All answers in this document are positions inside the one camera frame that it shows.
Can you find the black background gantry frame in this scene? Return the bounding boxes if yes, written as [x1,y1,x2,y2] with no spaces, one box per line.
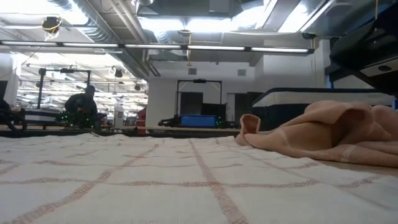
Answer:
[37,67,92,110]
[175,78,223,118]

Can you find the white towel red grid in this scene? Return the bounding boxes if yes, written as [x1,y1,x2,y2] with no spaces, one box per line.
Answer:
[0,133,398,224]

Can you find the person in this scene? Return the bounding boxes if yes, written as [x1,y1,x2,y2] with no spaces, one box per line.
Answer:
[64,85,100,129]

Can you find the black metal table frame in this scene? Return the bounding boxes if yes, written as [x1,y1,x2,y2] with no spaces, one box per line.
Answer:
[0,126,243,139]

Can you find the ceiling device with yellow cable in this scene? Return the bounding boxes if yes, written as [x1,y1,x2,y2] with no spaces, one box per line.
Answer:
[41,16,63,40]

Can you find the long ceiling light bar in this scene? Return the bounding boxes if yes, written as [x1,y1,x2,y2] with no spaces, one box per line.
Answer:
[0,40,315,54]

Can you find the navy blue fabric bin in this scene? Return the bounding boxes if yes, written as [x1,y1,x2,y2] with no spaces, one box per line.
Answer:
[251,87,396,131]

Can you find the plain pink towel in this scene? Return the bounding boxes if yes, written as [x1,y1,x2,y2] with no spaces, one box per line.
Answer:
[235,100,398,169]

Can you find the blue plastic bin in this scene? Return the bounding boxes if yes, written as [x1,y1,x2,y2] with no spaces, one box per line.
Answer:
[179,114,218,128]

